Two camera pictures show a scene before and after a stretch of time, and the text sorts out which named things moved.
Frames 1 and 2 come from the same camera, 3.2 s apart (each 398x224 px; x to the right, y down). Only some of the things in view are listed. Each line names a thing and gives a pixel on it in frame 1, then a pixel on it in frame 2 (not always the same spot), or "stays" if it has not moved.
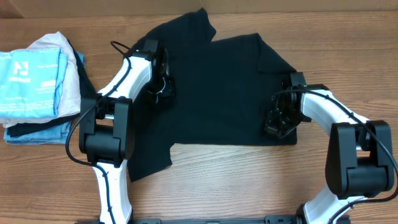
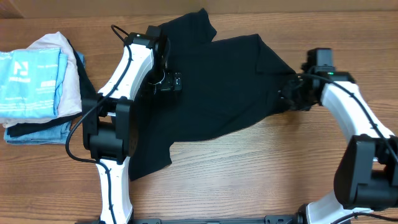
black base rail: x=157 y=219 stays
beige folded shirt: x=69 y=96 stays
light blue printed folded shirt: x=31 y=81 stays
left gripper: x=165 y=97 → x=171 y=83
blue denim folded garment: x=58 y=136 stays
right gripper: x=271 y=127 → x=285 y=95
